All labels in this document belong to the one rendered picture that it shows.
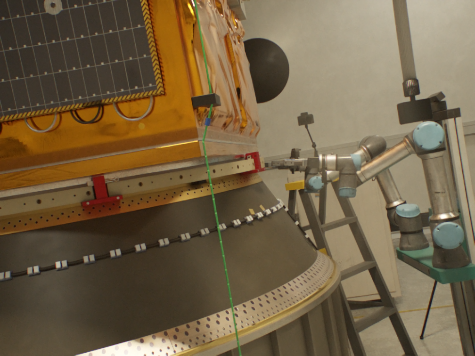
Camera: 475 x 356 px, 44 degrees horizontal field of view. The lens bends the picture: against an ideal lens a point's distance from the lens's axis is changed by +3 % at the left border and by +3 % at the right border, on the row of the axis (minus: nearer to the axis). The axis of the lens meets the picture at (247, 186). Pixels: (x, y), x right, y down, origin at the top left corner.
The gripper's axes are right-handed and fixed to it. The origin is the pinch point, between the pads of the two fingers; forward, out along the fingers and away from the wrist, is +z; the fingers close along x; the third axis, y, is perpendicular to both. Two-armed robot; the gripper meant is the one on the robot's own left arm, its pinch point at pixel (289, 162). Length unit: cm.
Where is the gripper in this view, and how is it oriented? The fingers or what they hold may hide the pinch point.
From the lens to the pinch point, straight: 258.4
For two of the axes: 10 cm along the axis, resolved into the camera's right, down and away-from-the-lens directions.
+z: -9.9, -0.1, 1.4
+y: 0.0, -10.0, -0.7
